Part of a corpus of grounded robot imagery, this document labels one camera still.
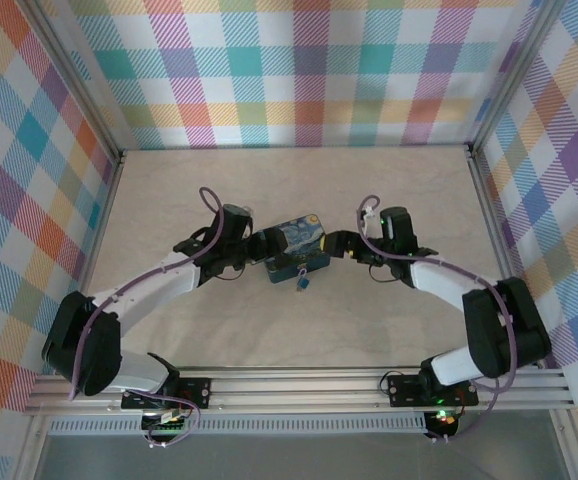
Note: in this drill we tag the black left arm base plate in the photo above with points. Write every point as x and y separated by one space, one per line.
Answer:
199 392

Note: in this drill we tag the aluminium side rail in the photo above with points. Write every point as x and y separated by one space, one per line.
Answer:
91 260
496 225

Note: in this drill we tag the starry night print tin box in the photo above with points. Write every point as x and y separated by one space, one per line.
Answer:
296 240

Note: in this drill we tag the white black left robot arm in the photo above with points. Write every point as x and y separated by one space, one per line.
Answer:
159 285

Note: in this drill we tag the blue padlock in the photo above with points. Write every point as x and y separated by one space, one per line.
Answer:
303 284

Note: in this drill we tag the aluminium frame post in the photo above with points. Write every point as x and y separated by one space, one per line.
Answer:
566 450
84 85
31 450
511 75

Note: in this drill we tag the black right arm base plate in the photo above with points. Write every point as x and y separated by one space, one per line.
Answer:
401 390

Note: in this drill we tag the long aluminium base rail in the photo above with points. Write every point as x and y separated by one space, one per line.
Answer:
294 390

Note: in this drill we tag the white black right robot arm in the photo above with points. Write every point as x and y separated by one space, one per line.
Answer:
439 280

